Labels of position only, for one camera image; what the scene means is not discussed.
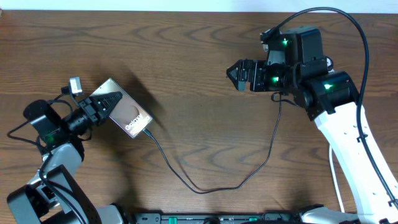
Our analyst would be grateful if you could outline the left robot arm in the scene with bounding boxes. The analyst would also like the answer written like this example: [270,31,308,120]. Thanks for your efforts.
[7,91,131,223]

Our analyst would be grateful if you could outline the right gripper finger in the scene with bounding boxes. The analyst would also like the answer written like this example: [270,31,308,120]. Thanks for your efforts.
[231,73,251,91]
[226,59,252,82]

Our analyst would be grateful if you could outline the black charger cable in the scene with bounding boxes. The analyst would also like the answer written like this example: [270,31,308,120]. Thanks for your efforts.
[142,93,283,195]

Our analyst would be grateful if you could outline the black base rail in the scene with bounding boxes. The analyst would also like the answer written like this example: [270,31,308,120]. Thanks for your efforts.
[133,212,312,224]

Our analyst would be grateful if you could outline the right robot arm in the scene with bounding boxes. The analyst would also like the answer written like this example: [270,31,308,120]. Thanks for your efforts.
[226,26,397,223]

